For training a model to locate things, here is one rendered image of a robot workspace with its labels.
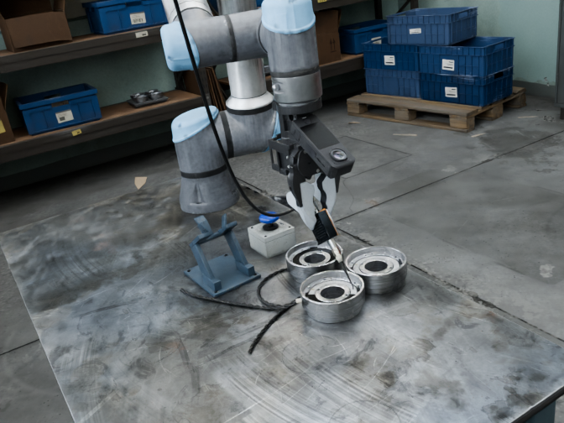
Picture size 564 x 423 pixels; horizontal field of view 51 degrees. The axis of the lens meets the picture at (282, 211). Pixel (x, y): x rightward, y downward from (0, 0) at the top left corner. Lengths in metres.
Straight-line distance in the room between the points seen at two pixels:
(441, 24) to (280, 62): 3.85
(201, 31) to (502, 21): 4.67
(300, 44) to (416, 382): 0.50
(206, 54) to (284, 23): 0.15
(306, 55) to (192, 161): 0.60
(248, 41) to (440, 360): 0.56
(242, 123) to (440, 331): 0.71
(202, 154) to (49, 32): 2.97
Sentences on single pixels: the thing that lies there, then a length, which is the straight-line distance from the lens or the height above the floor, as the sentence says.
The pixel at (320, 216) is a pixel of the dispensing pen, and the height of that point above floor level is 0.95.
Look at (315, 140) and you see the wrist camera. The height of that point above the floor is 1.08.
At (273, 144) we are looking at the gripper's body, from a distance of 0.96.
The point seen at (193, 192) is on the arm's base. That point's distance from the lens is 1.43.
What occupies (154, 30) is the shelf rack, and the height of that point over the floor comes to 0.98.
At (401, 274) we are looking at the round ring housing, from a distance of 1.02.
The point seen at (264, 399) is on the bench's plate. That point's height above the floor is 0.80.
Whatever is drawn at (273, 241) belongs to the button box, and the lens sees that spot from 1.16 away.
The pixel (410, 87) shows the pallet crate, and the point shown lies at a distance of 5.00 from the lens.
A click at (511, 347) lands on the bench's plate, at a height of 0.80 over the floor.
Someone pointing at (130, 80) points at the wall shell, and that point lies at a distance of 5.00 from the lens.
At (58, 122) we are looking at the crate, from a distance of 4.39.
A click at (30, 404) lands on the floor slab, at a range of 2.40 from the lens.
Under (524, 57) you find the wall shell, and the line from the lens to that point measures 5.41.
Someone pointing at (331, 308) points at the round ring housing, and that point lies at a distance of 0.93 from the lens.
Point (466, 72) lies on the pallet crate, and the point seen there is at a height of 0.39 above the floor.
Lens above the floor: 1.34
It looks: 23 degrees down
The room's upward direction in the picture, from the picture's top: 8 degrees counter-clockwise
